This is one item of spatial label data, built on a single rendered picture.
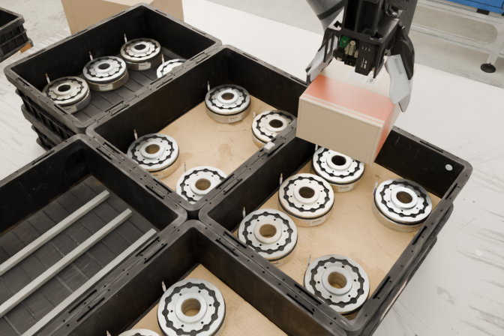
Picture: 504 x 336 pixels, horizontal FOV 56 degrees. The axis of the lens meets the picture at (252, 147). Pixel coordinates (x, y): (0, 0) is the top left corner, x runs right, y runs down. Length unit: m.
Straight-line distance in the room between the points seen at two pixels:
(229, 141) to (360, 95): 0.40
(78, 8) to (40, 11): 1.85
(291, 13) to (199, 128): 2.18
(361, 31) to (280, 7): 2.64
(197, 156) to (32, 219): 0.33
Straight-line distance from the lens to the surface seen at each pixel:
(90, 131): 0.93
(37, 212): 0.97
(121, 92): 1.18
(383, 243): 0.88
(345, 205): 0.91
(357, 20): 0.58
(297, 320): 0.71
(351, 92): 0.68
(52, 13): 3.39
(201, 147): 1.00
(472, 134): 1.34
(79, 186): 0.98
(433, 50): 2.98
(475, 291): 1.04
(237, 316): 0.78
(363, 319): 0.68
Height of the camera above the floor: 1.54
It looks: 45 degrees down
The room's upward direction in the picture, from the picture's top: straight up
